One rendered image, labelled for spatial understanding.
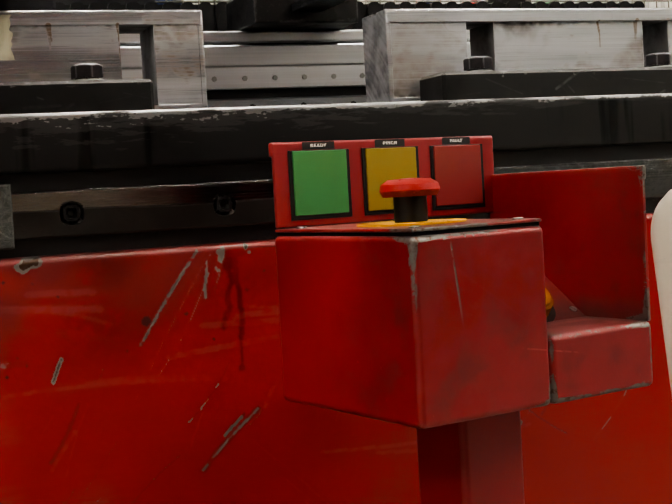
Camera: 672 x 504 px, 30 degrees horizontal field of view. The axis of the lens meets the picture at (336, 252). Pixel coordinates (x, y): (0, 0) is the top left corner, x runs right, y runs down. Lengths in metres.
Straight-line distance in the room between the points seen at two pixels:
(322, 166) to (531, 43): 0.43
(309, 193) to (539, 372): 0.21
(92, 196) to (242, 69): 0.46
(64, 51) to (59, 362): 0.28
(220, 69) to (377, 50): 0.25
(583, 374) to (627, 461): 0.36
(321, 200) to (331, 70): 0.57
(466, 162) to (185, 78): 0.29
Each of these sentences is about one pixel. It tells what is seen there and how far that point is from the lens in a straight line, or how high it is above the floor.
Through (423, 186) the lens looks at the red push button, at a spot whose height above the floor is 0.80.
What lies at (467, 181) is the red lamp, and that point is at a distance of 0.96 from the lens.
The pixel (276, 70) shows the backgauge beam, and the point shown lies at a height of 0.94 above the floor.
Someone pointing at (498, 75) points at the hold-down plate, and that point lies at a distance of 1.17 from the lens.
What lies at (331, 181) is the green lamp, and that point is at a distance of 0.89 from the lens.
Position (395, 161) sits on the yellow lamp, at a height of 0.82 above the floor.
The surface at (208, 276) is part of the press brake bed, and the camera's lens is 1.00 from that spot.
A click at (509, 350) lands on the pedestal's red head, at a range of 0.79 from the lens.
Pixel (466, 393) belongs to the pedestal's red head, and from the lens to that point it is 0.77.
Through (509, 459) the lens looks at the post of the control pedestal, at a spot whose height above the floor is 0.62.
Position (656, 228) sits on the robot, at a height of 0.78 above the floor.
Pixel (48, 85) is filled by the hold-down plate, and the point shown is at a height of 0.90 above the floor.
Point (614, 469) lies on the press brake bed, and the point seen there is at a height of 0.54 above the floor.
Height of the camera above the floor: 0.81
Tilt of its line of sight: 3 degrees down
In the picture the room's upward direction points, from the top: 3 degrees counter-clockwise
